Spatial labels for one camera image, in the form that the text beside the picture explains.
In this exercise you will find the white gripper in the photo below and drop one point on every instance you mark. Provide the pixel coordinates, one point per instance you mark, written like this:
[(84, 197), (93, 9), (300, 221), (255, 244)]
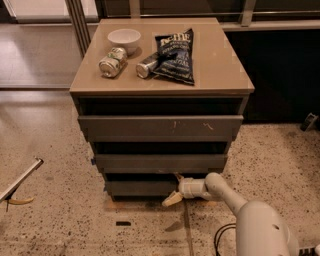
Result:
[(185, 188)]

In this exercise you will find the grey bottom drawer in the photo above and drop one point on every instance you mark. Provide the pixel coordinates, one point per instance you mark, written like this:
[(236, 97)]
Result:
[(140, 188)]

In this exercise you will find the grey drawer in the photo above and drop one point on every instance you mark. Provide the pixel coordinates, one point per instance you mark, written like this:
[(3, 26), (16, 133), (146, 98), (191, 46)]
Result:
[(160, 164), (140, 188), (160, 128)]

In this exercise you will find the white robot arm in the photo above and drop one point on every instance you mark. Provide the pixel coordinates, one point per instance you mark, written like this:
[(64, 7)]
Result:
[(260, 230)]

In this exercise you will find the grey top drawer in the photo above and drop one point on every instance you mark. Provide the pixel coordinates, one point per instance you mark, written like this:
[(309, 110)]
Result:
[(160, 128)]

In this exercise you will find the grey middle drawer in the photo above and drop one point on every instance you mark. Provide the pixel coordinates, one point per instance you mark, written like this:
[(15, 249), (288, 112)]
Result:
[(160, 164)]

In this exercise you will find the grey drawer cabinet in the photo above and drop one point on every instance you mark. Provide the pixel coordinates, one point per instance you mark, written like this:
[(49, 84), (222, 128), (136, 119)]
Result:
[(222, 87)]

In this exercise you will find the dark silver can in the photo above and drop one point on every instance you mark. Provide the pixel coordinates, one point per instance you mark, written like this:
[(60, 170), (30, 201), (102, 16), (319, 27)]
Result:
[(145, 67)]

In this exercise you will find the black kettle chips bag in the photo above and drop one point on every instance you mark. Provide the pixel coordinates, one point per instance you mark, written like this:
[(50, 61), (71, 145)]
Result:
[(175, 56)]

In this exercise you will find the grey power strip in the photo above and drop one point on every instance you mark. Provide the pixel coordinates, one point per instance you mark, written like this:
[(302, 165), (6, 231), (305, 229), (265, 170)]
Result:
[(307, 251)]

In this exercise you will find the green soda can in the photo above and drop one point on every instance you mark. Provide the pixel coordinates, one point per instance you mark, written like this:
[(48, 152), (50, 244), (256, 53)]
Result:
[(113, 63)]

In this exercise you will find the white bowl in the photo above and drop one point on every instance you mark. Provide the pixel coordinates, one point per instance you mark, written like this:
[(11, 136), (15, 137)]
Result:
[(126, 38)]

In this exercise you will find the yellow curved piece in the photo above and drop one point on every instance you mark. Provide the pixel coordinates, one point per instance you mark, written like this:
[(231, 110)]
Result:
[(19, 201)]

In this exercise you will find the metal bar on left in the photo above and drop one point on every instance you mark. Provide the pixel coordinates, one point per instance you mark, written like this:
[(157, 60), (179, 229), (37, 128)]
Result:
[(14, 186)]

